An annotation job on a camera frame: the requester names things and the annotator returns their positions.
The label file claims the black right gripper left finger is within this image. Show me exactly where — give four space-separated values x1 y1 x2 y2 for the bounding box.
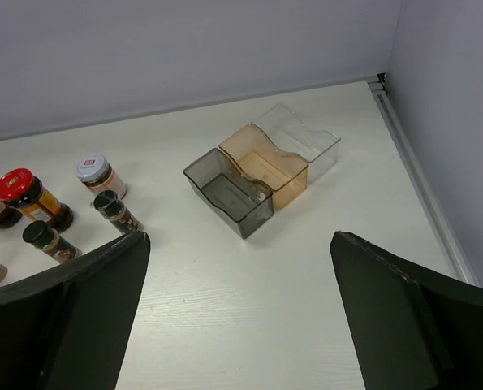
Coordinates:
0 232 150 389

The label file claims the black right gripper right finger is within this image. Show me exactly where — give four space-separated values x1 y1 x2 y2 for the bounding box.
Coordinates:
330 232 483 389

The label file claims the red lid chili sauce jar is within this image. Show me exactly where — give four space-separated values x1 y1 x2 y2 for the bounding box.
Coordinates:
0 167 74 232

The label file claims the white lid sauce jar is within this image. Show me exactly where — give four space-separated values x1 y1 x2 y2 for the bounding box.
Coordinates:
75 153 127 199

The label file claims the clear transparent bin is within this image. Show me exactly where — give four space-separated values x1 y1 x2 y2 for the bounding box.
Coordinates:
253 103 341 184

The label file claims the grey transparent bin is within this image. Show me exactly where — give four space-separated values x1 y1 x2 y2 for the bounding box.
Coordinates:
183 148 274 240

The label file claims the amber transparent bin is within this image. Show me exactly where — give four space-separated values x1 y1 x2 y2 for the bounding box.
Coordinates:
219 123 309 210

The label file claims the aluminium table edge rail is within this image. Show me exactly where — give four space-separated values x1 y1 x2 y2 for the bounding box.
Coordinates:
365 73 480 286

